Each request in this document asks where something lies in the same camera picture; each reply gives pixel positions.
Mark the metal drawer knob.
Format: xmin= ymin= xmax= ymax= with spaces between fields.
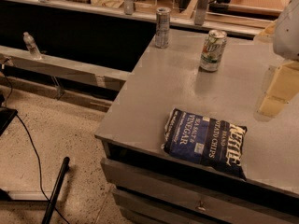
xmin=195 ymin=201 xmax=206 ymax=212

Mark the clear plastic water bottle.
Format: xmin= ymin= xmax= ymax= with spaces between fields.
xmin=23 ymin=32 xmax=42 ymax=60

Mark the black pole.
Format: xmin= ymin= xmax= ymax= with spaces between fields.
xmin=42 ymin=157 xmax=70 ymax=224

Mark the black floor cable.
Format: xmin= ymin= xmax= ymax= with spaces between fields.
xmin=0 ymin=58 xmax=71 ymax=224

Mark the blue Kettle chip bag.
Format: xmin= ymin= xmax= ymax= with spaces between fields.
xmin=162 ymin=108 xmax=247 ymax=180

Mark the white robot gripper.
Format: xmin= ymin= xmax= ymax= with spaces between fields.
xmin=253 ymin=0 xmax=299 ymax=117

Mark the grey drawer cabinet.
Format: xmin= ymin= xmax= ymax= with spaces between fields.
xmin=101 ymin=141 xmax=299 ymax=224

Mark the green 7up can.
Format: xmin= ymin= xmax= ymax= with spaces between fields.
xmin=200 ymin=30 xmax=227 ymax=72

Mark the black device at left edge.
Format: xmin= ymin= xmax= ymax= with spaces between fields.
xmin=0 ymin=107 xmax=18 ymax=135

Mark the tall silver energy drink can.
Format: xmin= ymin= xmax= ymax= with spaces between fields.
xmin=155 ymin=7 xmax=171 ymax=49

